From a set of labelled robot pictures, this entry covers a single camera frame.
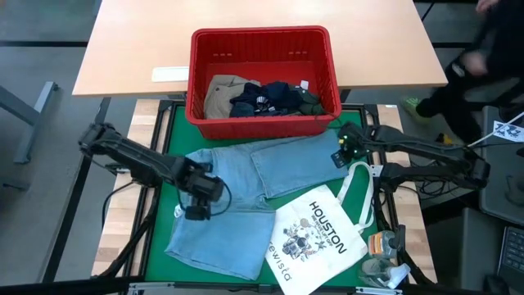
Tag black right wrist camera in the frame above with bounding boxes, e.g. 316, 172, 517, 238
330, 149, 350, 169

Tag dark green garment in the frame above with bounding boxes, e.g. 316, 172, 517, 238
288, 84, 327, 116

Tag person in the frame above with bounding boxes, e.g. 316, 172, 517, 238
400, 0, 524, 144

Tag beige garment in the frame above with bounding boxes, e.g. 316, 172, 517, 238
203, 74, 261, 120

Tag orange label pump bottle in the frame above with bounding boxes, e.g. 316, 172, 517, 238
367, 224, 406, 259

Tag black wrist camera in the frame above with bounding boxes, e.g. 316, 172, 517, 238
330, 149, 350, 169
183, 203, 213, 221

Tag red plastic laundry bin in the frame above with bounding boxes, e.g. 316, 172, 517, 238
185, 25, 343, 140

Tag white printed paper flag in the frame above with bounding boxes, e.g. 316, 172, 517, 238
493, 120, 524, 143

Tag dark laptop keyboard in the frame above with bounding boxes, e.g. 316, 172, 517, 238
497, 225, 524, 284

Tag grey metal table leg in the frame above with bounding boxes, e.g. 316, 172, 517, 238
0, 80, 59, 165

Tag black metal table frame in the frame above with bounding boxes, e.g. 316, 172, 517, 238
40, 98, 436, 295

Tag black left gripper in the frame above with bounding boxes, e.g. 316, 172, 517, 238
175, 157, 225, 206

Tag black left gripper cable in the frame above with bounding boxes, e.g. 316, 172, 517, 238
178, 188, 233, 219

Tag light blue denim jeans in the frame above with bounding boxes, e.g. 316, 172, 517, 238
165, 129, 349, 282

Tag white label strip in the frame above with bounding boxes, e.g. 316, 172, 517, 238
151, 66, 190, 83

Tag navy blue garment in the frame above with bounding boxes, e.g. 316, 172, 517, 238
228, 80, 306, 119

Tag light wooden desk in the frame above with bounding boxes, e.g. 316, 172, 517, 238
72, 0, 449, 98

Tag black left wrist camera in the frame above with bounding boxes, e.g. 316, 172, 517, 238
183, 203, 213, 221

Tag grey side desk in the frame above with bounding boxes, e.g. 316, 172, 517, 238
478, 105, 524, 227

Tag white printed tote bag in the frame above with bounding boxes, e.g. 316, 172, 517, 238
264, 161, 376, 295

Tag wooden side board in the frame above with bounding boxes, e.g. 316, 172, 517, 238
92, 98, 163, 278
376, 104, 437, 284

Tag clear spray bottle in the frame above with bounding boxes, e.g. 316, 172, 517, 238
359, 257, 412, 290

